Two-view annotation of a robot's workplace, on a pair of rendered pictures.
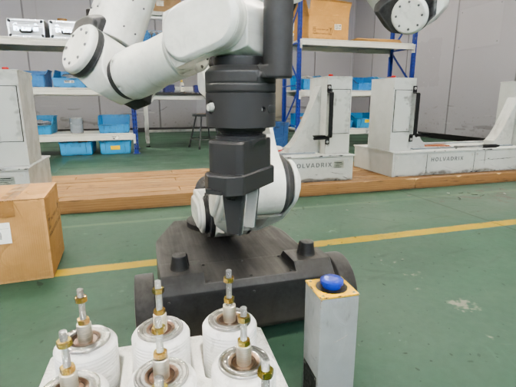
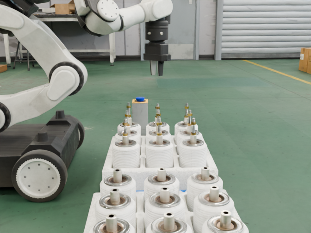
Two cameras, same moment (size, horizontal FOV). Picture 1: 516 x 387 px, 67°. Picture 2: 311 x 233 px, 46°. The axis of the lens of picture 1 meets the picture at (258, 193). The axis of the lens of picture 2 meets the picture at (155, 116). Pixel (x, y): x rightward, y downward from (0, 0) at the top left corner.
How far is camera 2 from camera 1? 144 cm
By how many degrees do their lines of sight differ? 74
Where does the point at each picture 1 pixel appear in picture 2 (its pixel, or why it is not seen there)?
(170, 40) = (156, 11)
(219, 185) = (169, 57)
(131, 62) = (132, 17)
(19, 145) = not seen: outside the picture
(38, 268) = not seen: outside the picture
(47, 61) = not seen: outside the picture
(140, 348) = (136, 137)
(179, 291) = (60, 147)
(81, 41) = (112, 6)
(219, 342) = (139, 129)
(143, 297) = (55, 156)
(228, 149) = (166, 46)
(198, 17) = (164, 6)
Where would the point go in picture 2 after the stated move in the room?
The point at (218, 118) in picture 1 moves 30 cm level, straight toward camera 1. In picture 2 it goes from (164, 36) to (245, 37)
